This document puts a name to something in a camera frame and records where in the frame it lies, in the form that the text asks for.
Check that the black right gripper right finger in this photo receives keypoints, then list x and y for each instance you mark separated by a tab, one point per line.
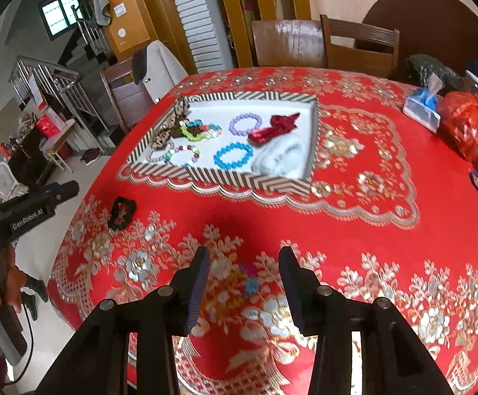
301	291

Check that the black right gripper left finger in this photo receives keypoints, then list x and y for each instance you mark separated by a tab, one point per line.
189	285

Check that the leopard print scrunchie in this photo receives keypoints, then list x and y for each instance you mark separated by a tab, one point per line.
177	114

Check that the dark red velvet scrunchie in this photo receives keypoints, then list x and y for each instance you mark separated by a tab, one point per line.
279	125

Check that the person's left hand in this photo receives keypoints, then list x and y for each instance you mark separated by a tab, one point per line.
15	280

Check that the small colourful hair clip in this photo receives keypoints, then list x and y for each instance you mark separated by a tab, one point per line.
252	282

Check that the black scrunchie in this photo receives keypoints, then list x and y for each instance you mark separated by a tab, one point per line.
121	214

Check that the red floral tablecloth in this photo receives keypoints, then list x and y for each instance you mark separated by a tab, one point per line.
391	213

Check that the white fluffy scrunchie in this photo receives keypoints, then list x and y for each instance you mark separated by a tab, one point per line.
283	156

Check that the striped white tray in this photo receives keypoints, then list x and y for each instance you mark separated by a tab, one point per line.
212	148

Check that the metal stair railing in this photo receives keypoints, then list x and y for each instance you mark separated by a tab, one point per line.
62	84

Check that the wooden chair with jacket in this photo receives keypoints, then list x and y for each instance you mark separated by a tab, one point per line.
130	101

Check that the blue tissue pack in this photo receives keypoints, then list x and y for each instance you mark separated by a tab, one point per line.
421	105

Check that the white jacket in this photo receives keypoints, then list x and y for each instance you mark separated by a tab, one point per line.
157	70

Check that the red plastic bag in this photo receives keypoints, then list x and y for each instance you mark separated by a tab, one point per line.
459	122

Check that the white louvred door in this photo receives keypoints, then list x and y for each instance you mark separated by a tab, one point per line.
204	26

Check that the wooden chair behind table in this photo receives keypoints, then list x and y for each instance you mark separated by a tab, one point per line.
359	47

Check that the black plastic bag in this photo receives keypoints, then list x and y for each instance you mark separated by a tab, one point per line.
420	67

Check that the dark round tabletop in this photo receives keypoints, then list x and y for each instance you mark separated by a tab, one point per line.
444	29

